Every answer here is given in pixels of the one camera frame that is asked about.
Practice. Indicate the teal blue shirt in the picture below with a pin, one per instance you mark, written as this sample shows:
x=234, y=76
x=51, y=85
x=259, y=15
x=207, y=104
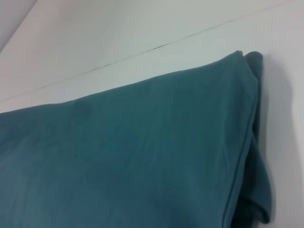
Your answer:
x=142, y=154

